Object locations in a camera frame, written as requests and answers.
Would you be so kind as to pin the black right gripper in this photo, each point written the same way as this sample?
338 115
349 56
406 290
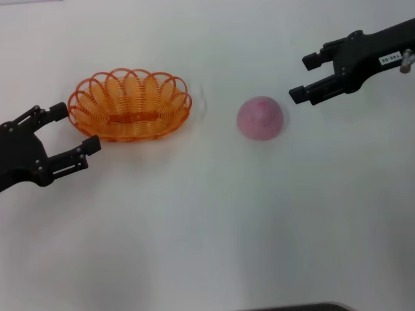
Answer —
360 58

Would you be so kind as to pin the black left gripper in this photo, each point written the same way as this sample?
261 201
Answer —
22 155

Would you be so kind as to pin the pink peach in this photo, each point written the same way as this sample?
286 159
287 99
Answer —
259 120

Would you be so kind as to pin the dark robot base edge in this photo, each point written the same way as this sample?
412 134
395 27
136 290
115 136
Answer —
308 308

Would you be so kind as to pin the silver angled plug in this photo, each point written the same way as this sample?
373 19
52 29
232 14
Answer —
408 60

